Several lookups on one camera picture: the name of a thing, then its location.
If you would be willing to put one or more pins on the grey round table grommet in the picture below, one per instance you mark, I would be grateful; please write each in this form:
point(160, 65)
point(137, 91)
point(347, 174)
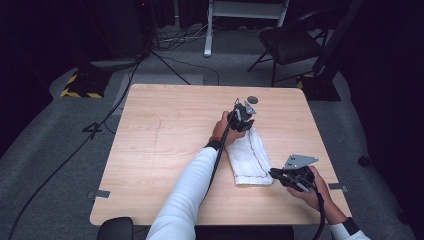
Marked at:
point(252, 99)

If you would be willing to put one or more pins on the black tripod leg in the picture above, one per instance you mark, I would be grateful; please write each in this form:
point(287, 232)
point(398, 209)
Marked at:
point(170, 66)

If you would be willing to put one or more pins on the white towel with dark lines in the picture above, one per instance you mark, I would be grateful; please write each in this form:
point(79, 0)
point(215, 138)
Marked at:
point(250, 160)

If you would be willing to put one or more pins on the white metal desk frame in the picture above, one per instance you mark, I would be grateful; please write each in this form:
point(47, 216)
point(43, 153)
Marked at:
point(246, 10)

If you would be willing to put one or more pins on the black base with yellow stripes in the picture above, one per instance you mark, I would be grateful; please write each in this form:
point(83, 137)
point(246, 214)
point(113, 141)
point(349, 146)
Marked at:
point(86, 85)

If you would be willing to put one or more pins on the grey tape strip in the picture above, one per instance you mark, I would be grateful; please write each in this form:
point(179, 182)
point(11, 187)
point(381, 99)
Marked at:
point(338, 187)
point(100, 194)

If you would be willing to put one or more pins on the red wristband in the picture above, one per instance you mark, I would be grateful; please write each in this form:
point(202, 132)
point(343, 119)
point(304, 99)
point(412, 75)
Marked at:
point(215, 138)

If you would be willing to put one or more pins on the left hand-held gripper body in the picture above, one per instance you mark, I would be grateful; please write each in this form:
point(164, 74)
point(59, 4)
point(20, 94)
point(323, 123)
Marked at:
point(240, 115)

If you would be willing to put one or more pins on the black stand with striped base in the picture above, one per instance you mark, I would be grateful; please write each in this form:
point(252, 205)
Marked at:
point(323, 86)

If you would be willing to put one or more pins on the black folding chair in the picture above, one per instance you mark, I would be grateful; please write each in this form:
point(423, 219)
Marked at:
point(290, 45)

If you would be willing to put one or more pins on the person's dark lap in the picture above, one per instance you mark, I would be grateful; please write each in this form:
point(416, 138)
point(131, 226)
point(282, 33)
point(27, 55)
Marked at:
point(243, 234)

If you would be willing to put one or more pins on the small black floor object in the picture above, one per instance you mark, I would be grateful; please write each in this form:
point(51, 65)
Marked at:
point(364, 160)

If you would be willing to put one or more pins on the person's left hand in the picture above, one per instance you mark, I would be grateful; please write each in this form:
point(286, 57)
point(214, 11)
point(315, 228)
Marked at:
point(223, 128)

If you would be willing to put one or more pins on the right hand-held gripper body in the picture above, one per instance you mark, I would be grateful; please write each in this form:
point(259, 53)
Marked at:
point(296, 175)

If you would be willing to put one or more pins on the black rounded seat part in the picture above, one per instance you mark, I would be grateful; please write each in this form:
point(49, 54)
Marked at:
point(115, 230)

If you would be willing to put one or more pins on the person's right hand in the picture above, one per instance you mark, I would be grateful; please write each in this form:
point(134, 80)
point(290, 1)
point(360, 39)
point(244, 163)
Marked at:
point(316, 196)

